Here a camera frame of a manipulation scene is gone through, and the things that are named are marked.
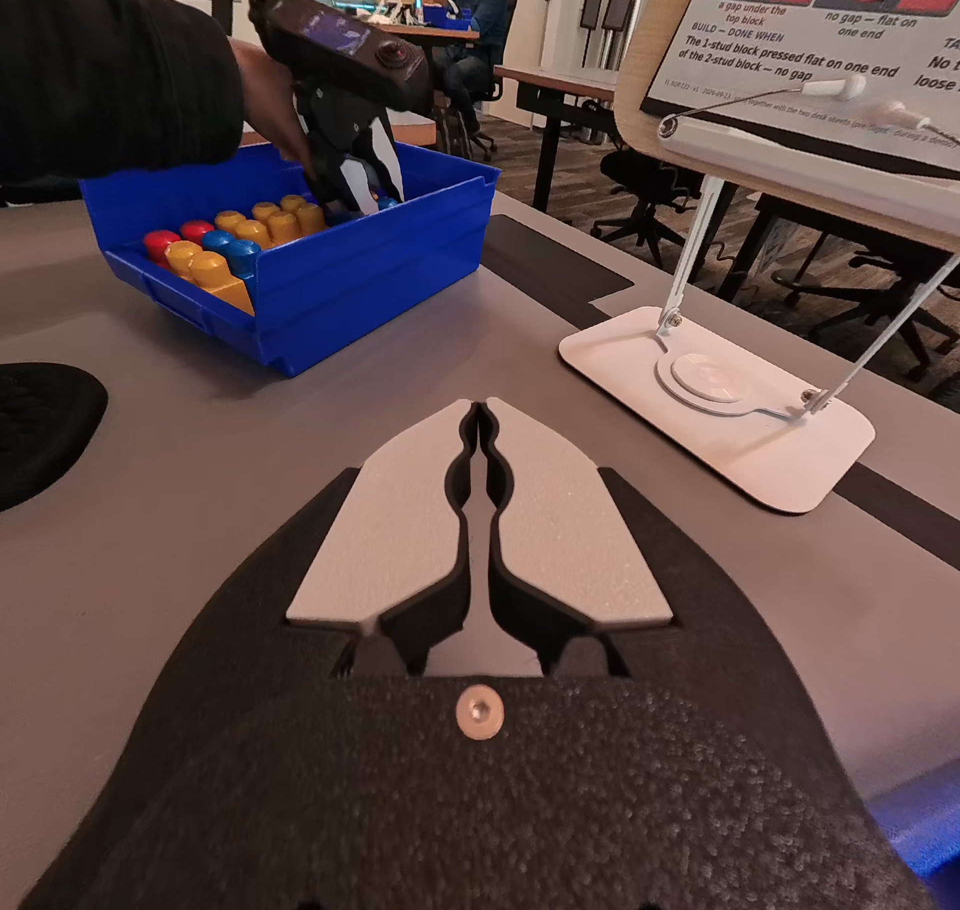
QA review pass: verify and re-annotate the heap of joined coloured blocks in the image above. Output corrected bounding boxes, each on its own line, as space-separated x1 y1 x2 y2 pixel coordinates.
142 193 402 317

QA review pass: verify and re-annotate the person's left hand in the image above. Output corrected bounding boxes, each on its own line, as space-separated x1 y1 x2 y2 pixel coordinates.
228 38 318 178

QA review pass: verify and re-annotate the black chair armrest pad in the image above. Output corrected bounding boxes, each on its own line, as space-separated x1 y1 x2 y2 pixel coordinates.
0 361 110 512

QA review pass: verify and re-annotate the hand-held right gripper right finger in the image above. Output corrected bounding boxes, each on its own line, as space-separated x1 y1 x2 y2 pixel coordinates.
480 396 676 675

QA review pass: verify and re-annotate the white stand with wooden board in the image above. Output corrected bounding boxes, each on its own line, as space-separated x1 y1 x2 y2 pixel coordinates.
558 0 960 515

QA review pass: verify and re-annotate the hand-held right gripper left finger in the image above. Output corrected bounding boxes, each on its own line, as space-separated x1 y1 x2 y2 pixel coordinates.
285 397 481 673

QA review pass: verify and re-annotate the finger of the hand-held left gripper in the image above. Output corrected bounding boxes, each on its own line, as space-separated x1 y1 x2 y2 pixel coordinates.
332 158 382 217
367 116 407 205

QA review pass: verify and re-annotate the black office chair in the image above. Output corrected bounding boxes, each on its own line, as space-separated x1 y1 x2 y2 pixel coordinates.
590 148 714 270
772 250 960 380

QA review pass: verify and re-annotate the printed instruction sheet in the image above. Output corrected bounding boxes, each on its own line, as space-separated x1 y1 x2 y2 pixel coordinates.
637 0 960 154

